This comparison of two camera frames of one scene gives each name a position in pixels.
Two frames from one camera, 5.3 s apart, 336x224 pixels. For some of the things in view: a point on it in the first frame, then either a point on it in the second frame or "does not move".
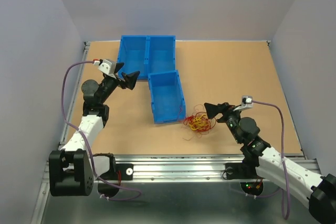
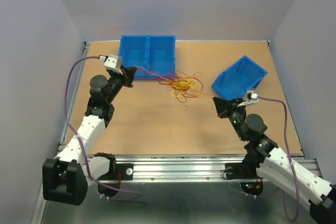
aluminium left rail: (76, 86) does not move
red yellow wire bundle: (198, 124) to (182, 85)
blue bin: (160, 53) does not move
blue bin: (134, 52) does not move
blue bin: (167, 96) to (241, 76)
